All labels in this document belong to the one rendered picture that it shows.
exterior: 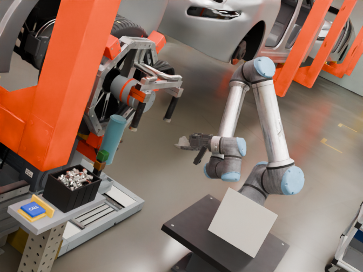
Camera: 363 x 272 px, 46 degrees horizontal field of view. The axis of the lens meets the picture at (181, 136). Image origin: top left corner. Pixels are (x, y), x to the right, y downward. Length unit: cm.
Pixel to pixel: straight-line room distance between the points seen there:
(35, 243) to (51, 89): 67
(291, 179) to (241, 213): 33
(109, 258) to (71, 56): 117
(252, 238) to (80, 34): 138
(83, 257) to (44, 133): 80
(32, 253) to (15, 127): 56
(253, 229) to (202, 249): 30
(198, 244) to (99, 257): 54
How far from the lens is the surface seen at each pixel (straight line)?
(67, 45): 179
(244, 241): 243
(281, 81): 572
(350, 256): 332
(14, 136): 206
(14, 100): 204
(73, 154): 253
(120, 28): 219
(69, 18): 179
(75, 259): 239
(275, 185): 232
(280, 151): 230
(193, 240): 232
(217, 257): 230
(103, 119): 246
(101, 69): 207
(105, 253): 249
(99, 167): 200
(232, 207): 237
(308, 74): 761
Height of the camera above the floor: 153
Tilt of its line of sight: 20 degrees down
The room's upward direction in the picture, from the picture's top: 23 degrees clockwise
